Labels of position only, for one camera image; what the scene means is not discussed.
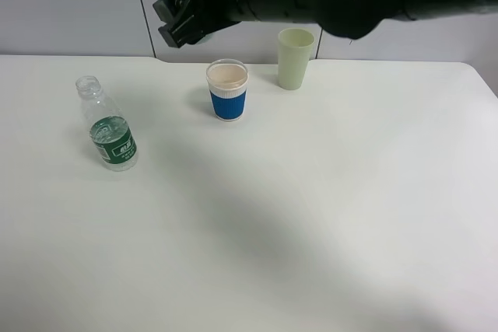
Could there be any white cup blue sleeve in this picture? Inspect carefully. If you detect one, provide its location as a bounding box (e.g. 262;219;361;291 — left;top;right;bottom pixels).
206;59;249;121

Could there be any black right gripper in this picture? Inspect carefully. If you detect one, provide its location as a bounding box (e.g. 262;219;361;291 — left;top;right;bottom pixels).
153;0;272;48

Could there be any clear water bottle green label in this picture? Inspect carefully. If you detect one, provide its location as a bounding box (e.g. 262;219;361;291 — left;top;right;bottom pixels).
75;75;138;172

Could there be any light green plastic cup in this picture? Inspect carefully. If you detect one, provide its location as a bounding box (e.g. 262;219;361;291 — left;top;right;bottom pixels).
278;28;315;90

